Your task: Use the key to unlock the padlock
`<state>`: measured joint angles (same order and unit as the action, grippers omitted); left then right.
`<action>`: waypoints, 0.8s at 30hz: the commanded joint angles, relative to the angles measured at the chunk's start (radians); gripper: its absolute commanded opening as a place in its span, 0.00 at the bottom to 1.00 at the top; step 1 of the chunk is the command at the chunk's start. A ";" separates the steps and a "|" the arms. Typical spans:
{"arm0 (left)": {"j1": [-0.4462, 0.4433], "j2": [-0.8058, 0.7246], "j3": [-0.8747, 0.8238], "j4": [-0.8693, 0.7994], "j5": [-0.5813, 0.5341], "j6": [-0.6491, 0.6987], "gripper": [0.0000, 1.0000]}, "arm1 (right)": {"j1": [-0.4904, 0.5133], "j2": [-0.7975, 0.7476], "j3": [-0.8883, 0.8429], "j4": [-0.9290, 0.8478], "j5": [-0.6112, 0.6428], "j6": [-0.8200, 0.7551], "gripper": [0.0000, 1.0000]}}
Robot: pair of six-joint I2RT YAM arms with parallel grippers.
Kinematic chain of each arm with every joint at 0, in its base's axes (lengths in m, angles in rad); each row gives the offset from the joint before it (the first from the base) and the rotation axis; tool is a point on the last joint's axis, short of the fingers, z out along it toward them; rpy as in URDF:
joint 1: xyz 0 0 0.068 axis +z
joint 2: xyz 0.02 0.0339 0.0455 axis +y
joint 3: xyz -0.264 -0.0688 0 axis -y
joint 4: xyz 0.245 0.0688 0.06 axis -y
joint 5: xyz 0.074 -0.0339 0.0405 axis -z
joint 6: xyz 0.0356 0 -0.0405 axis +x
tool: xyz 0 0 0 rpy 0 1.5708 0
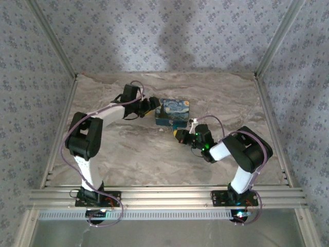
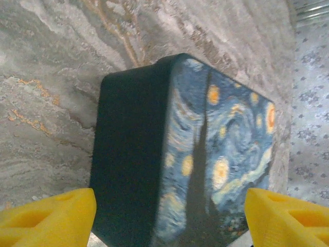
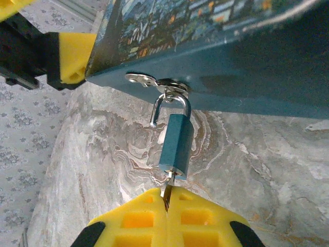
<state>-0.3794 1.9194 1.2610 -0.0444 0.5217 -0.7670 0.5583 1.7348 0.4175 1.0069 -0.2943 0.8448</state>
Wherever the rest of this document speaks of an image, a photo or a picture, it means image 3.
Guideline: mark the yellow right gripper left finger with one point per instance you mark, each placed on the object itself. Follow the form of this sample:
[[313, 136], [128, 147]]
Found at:
[[156, 226]]

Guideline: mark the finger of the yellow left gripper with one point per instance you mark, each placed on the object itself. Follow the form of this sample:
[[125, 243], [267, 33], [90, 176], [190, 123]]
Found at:
[[9, 6], [73, 56]]

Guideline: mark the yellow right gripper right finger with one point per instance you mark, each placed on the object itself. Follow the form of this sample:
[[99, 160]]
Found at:
[[176, 226]]

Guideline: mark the small silver key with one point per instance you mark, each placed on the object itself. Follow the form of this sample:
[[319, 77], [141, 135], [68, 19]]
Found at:
[[168, 191]]

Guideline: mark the small blue padlock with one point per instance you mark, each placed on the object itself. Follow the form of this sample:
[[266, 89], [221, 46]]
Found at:
[[177, 144]]

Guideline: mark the blue painted starry night box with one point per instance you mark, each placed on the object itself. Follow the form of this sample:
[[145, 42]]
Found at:
[[231, 64]]

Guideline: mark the silver metal box hasp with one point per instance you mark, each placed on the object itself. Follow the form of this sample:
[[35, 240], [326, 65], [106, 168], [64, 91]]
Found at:
[[140, 78]]

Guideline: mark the aluminium floor frame rail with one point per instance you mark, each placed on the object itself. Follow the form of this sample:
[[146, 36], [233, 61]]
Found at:
[[82, 10]]

